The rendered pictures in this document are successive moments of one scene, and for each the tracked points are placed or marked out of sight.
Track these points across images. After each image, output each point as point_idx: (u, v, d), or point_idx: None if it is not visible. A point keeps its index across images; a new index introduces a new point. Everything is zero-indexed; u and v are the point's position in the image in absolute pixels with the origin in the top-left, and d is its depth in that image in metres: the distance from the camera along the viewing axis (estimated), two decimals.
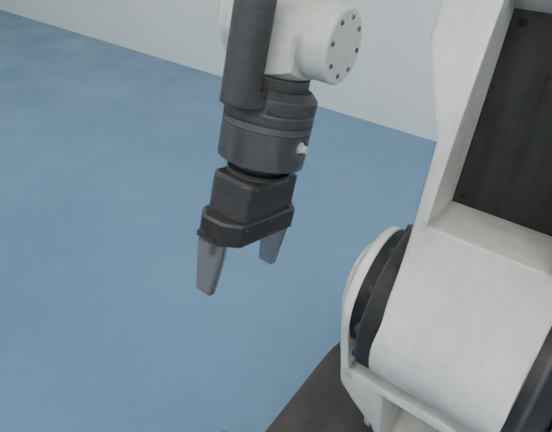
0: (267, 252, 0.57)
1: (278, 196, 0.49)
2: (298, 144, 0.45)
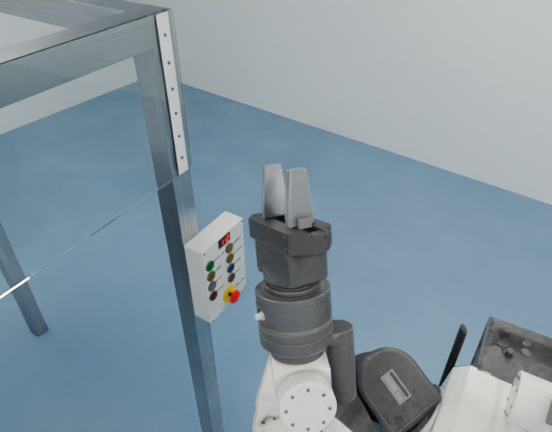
0: (273, 176, 0.54)
1: (267, 261, 0.54)
2: (264, 320, 0.53)
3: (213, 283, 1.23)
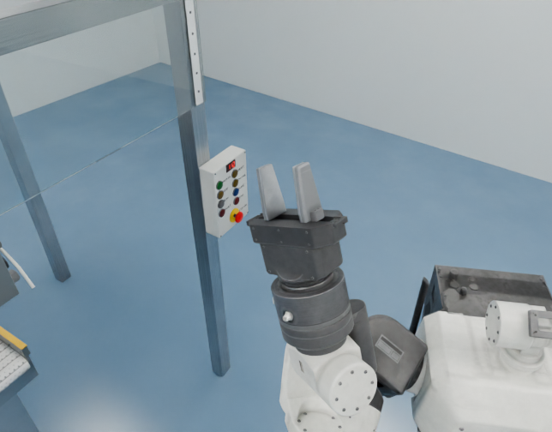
0: (267, 177, 0.54)
1: (282, 261, 0.54)
2: (292, 319, 0.54)
3: (221, 201, 1.51)
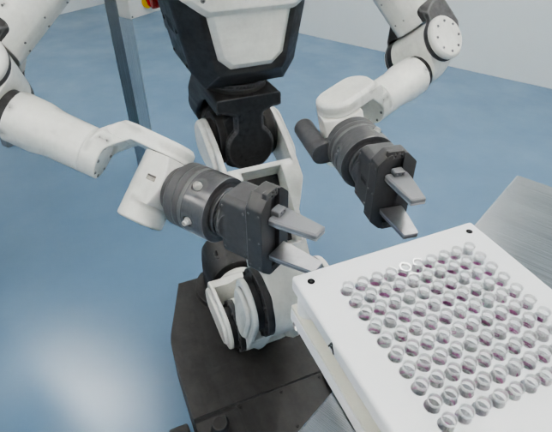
0: (309, 233, 0.53)
1: (233, 225, 0.57)
2: (186, 221, 0.59)
3: None
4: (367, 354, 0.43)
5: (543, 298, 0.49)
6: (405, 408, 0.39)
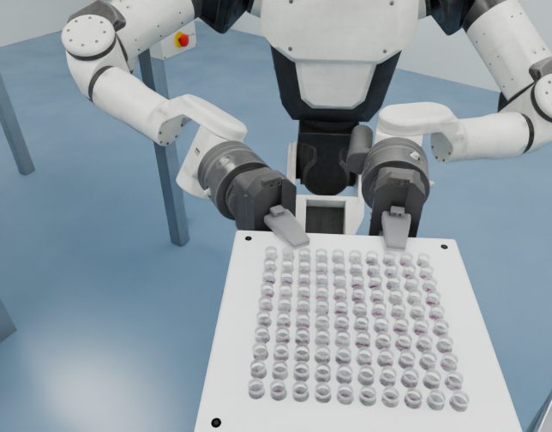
0: (295, 241, 0.52)
1: (240, 206, 0.58)
2: (208, 192, 0.62)
3: None
4: (242, 310, 0.44)
5: (465, 333, 0.42)
6: (233, 363, 0.40)
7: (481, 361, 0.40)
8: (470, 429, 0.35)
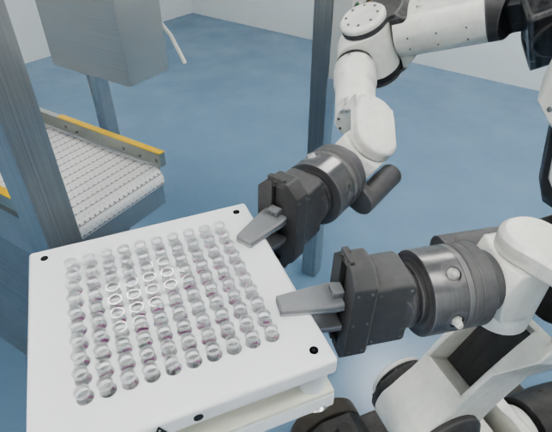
0: (249, 237, 0.52)
1: None
2: None
3: None
4: (149, 236, 0.53)
5: (179, 391, 0.38)
6: (96, 249, 0.51)
7: (142, 411, 0.36)
8: (58, 411, 0.36)
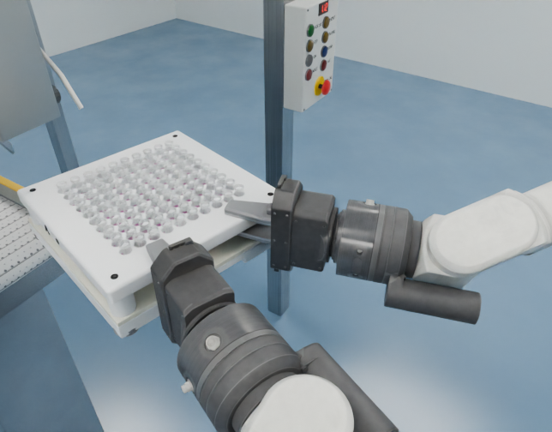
0: (237, 210, 0.56)
1: None
2: None
3: (310, 56, 1.16)
4: (216, 165, 0.65)
5: (69, 223, 0.55)
6: (191, 149, 0.68)
7: (54, 213, 0.56)
8: (53, 185, 0.61)
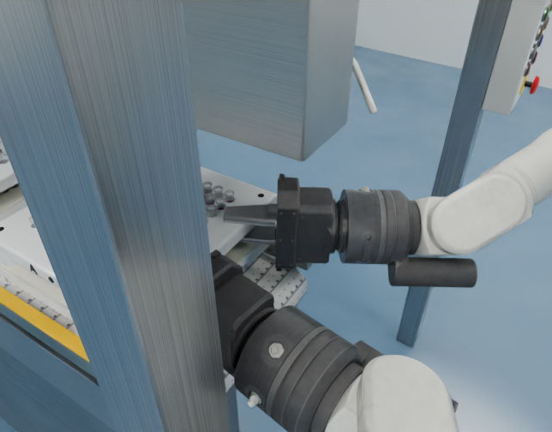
0: (235, 216, 0.56)
1: None
2: None
3: (537, 45, 0.94)
4: None
5: None
6: None
7: (38, 250, 0.51)
8: (23, 220, 0.55)
